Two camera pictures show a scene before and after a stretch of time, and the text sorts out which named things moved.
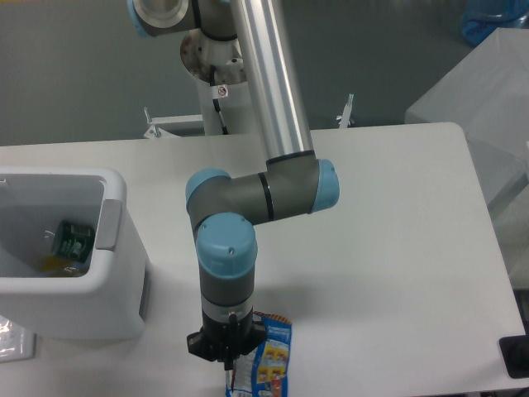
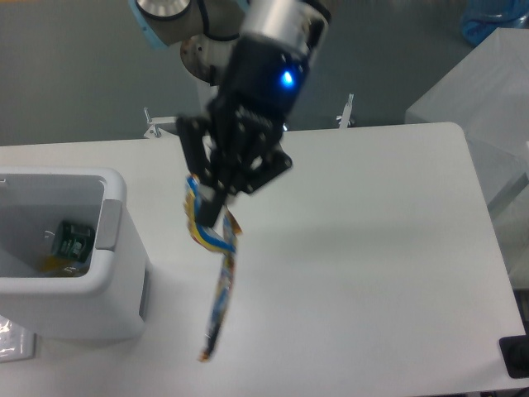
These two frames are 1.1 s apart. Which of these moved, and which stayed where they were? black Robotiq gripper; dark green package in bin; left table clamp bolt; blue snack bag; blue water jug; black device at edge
Moved: black Robotiq gripper; blue snack bag
Stayed: black device at edge; dark green package in bin; blue water jug; left table clamp bolt
